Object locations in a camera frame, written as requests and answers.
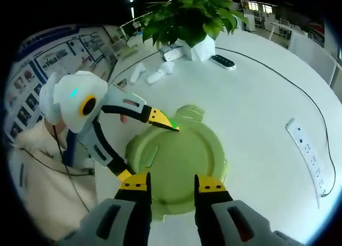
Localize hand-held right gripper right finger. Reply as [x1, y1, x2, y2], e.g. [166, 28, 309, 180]
[194, 174, 304, 246]

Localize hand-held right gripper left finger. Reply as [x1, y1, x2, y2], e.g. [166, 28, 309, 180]
[57, 172, 153, 246]

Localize green container lid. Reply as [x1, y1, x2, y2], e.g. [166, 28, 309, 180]
[125, 104, 231, 222]

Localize white tabletop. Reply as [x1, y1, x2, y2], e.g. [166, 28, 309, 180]
[95, 29, 342, 246]

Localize person's left hand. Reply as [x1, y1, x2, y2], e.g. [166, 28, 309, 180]
[45, 117, 68, 150]

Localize white crumpled cloth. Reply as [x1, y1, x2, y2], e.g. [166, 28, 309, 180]
[130, 63, 146, 83]
[146, 61, 175, 84]

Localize tissue box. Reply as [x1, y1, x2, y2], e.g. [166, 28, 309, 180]
[159, 43, 192, 62]

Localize white plant pot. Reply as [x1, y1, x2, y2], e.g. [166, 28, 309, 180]
[184, 34, 216, 62]

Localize dark remote control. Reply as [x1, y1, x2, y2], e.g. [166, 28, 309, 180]
[210, 54, 237, 70]

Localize green potted plant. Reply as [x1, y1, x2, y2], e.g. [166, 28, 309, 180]
[142, 0, 249, 48]

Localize white power strip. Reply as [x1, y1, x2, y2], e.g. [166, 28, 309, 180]
[285, 118, 329, 198]

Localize background office desks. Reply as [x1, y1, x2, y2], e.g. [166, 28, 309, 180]
[240, 0, 321, 41]

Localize white chair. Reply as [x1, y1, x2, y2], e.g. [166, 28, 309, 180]
[290, 32, 338, 84]

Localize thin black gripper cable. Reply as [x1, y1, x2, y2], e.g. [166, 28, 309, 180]
[20, 124, 93, 213]

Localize wall poster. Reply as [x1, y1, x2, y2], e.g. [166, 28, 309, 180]
[5, 25, 120, 142]

